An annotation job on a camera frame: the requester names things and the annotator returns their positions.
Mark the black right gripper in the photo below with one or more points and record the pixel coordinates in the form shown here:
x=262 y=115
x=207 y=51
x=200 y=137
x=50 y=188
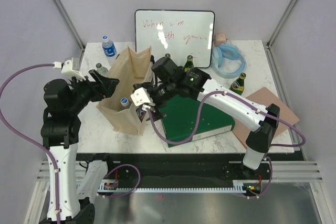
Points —
x=157 y=104

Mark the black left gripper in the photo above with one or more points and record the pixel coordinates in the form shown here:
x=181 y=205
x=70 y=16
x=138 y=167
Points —
x=106 y=86

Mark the clear glass bottle green cap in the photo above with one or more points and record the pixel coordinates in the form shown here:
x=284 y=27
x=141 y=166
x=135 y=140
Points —
x=101 y=69

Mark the blue-label water bottle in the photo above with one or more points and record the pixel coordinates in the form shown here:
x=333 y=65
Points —
x=108 y=47
x=125 y=103

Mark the beige canvas tote bag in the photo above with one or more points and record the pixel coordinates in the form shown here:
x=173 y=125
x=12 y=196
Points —
x=130 y=68

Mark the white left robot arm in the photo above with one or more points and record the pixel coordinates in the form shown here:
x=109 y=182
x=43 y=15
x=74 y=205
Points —
x=60 y=134

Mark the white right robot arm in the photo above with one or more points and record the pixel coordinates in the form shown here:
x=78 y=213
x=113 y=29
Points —
x=261 y=120

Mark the white dry-erase board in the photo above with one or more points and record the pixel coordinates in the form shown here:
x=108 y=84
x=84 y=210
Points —
x=176 y=32

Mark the small pink cube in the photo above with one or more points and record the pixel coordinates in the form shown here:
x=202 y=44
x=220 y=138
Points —
x=219 y=39

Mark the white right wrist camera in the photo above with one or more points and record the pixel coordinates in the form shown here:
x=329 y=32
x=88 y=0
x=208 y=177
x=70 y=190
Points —
x=140 y=97

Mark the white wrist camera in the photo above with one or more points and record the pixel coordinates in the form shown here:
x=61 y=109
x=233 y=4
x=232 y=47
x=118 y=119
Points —
x=140 y=97
x=70 y=68

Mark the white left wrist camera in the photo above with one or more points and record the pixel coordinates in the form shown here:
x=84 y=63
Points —
x=70 y=68

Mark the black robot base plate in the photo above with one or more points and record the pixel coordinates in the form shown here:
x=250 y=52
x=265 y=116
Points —
x=178 y=170

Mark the white slotted cable duct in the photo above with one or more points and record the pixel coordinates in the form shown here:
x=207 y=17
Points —
x=110 y=187

